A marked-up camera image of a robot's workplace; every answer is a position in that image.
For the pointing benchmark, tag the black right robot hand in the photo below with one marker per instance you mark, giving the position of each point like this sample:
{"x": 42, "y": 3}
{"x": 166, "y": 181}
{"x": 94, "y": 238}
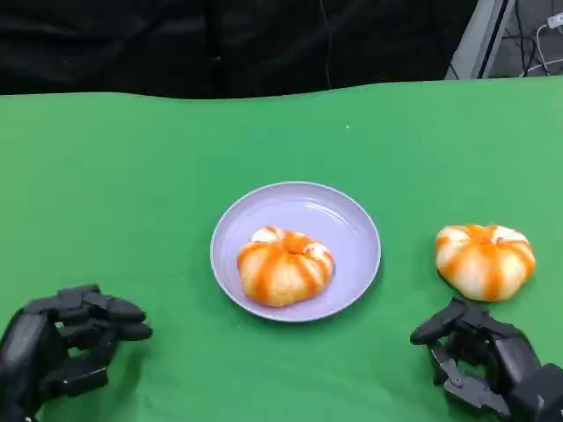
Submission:
{"x": 501, "y": 351}

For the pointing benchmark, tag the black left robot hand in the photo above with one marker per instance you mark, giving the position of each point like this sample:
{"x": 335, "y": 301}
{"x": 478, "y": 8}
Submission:
{"x": 26, "y": 351}

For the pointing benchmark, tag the orange and white bread roll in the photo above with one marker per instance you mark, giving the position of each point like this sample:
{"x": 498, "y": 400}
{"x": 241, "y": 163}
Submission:
{"x": 281, "y": 272}
{"x": 484, "y": 264}

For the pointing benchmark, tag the lilac plate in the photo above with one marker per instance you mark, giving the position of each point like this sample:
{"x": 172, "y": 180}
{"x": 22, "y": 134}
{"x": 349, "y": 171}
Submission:
{"x": 343, "y": 220}

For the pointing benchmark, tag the black backdrop cloth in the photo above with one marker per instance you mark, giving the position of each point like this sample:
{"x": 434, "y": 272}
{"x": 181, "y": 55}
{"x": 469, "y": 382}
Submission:
{"x": 132, "y": 44}

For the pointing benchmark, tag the grey metal frame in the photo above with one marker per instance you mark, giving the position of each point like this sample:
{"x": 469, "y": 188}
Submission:
{"x": 475, "y": 44}

